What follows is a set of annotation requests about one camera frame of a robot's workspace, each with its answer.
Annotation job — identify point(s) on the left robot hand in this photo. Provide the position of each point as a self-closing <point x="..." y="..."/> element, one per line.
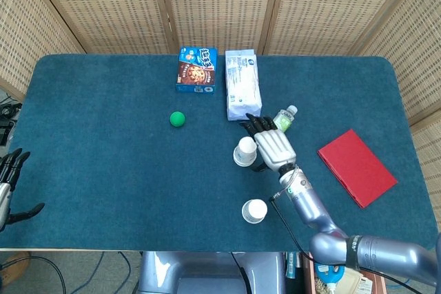
<point x="5" y="197"/>

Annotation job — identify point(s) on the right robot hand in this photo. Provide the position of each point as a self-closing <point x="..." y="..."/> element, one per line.
<point x="274" y="147"/>

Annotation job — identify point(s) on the white floral paper cup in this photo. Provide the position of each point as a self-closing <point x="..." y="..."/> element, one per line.
<point x="240" y="162"/>
<point x="247" y="145"/>
<point x="255" y="210"/>

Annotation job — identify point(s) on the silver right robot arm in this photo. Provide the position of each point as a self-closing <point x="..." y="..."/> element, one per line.
<point x="310" y="208"/>

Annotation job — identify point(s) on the clear plastic water bottle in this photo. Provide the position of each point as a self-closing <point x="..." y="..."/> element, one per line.
<point x="285" y="118"/>

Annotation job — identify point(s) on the white paper package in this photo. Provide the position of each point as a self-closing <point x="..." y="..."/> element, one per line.
<point x="242" y="84"/>

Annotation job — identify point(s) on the red book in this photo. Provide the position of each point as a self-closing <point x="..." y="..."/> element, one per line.
<point x="356" y="168"/>

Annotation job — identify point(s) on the green ball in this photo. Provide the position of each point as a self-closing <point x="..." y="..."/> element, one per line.
<point x="177" y="119"/>

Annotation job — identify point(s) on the blue cookie box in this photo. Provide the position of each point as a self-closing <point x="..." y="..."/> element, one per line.
<point x="196" y="73"/>

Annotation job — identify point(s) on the teal table mat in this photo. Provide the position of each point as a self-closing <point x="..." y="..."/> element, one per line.
<point x="120" y="177"/>

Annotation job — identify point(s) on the grey robot torso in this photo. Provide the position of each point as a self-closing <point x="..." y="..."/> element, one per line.
<point x="206" y="273"/>

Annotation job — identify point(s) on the woven wooden folding screen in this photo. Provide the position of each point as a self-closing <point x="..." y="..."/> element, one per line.
<point x="220" y="5"/>

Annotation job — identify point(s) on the brown storage box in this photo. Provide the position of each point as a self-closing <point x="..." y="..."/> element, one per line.
<point x="370" y="282"/>

